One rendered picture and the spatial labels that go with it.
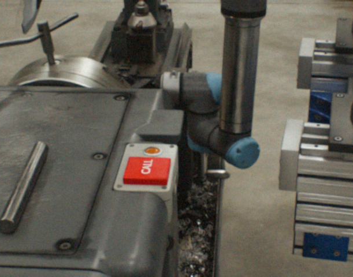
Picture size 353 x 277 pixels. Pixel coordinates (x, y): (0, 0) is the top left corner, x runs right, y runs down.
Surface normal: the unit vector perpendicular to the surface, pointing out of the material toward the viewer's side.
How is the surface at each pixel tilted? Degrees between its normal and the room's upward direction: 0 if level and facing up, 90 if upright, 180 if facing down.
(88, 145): 0
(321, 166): 90
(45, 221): 0
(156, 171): 0
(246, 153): 90
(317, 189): 90
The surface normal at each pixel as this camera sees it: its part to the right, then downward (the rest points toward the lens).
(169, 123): -0.01, -0.89
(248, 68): 0.42, 0.40
